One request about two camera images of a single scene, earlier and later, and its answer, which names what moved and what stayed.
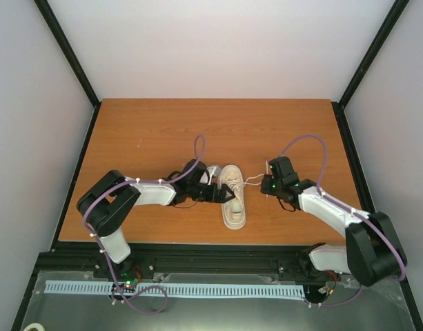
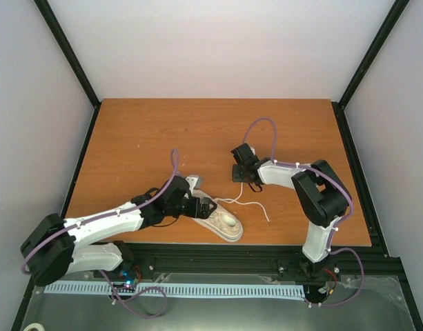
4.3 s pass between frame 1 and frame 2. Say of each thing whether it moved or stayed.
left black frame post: stayed
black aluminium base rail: stayed
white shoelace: moved
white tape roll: stayed
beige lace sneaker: moved
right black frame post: stayed
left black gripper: moved
